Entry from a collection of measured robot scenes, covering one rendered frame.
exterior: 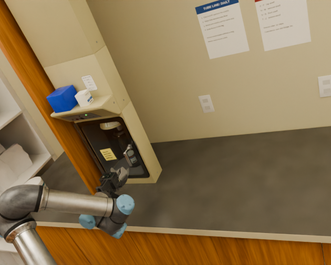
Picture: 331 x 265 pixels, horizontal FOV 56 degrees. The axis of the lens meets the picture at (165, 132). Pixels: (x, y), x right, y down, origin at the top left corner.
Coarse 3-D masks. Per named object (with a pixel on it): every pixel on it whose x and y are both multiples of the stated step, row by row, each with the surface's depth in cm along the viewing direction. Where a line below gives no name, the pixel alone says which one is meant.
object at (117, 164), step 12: (96, 120) 158; (108, 120) 155; (120, 120) 152; (84, 132) 166; (96, 132) 163; (108, 132) 160; (120, 132) 157; (96, 144) 168; (108, 144) 165; (120, 144) 162; (132, 144) 159; (96, 156) 174; (120, 156) 167; (132, 156) 164; (108, 168) 177; (132, 168) 170; (144, 168) 166
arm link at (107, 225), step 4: (100, 220) 129; (104, 220) 129; (108, 220) 127; (100, 224) 129; (104, 224) 129; (108, 224) 127; (112, 224) 126; (116, 224) 125; (120, 224) 126; (124, 224) 131; (100, 228) 130; (104, 228) 129; (108, 228) 128; (112, 228) 127; (116, 228) 127; (120, 228) 129; (124, 228) 130; (108, 232) 129; (112, 232) 129; (116, 232) 129; (120, 232) 129; (112, 236) 130; (116, 236) 129; (120, 236) 129
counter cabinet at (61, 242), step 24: (48, 240) 198; (72, 240) 187; (96, 240) 177; (120, 240) 168; (144, 240) 160; (168, 240) 152; (192, 240) 146; (216, 240) 140; (240, 240) 134; (264, 240) 129; (72, 264) 207; (96, 264) 195; (120, 264) 184; (144, 264) 174; (168, 264) 166; (192, 264) 158; (216, 264) 151; (240, 264) 144; (264, 264) 138; (288, 264) 133; (312, 264) 128
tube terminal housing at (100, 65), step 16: (64, 64) 145; (80, 64) 141; (96, 64) 139; (112, 64) 147; (64, 80) 151; (80, 80) 147; (96, 80) 144; (112, 80) 146; (96, 96) 150; (128, 96) 156; (128, 112) 155; (128, 128) 155; (144, 144) 166; (144, 160) 165
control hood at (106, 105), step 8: (104, 96) 146; (112, 96) 145; (96, 104) 141; (104, 104) 139; (112, 104) 144; (64, 112) 147; (72, 112) 145; (80, 112) 143; (88, 112) 144; (96, 112) 144; (104, 112) 144; (112, 112) 144; (120, 112) 149
